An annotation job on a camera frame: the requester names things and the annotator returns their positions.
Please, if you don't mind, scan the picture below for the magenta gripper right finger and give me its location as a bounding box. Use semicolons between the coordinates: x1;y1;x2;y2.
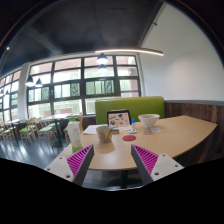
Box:
131;144;183;185

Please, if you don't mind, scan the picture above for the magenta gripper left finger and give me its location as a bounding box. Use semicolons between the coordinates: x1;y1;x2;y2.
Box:
45;145;94;186

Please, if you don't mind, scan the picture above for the red round coaster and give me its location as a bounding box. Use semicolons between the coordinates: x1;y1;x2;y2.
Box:
122;135;136;141

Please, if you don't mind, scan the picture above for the white plastic bottle green label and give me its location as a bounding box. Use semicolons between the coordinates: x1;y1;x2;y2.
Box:
67;121;82;153

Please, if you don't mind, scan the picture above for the white paper sheet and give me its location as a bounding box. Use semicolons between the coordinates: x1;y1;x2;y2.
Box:
83;125;98;134

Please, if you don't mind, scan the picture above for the white ceramic bowl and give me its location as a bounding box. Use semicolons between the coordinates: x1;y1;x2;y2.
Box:
138;114;160;128

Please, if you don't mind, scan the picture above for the beige ceramic mug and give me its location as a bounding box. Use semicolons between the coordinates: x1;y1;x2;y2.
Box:
96;125;112;143

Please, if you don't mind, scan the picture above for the small blue-capped bottle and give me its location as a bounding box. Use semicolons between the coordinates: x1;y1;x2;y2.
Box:
132;118;135;128

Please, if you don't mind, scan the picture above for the wooden dining table background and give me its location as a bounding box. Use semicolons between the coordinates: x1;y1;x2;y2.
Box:
45;113;73;147

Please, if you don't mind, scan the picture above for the black framed picture stand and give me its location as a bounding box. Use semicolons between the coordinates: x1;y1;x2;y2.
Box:
107;110;132;128

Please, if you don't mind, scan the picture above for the green upholstered booth bench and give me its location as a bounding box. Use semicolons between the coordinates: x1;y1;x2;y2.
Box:
95;96;165;124

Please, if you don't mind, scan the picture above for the large black-framed window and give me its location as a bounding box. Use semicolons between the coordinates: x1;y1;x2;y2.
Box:
27;55;141;118

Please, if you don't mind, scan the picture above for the black pendant lamp left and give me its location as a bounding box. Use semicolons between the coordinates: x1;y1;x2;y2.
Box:
25;75;35;87

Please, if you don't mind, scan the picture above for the black pendant lamp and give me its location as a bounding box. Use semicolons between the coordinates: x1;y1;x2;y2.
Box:
25;75;35;87
97;53;108;64

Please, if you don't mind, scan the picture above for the long linear ceiling lamp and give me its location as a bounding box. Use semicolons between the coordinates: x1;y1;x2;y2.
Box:
95;48;164;56

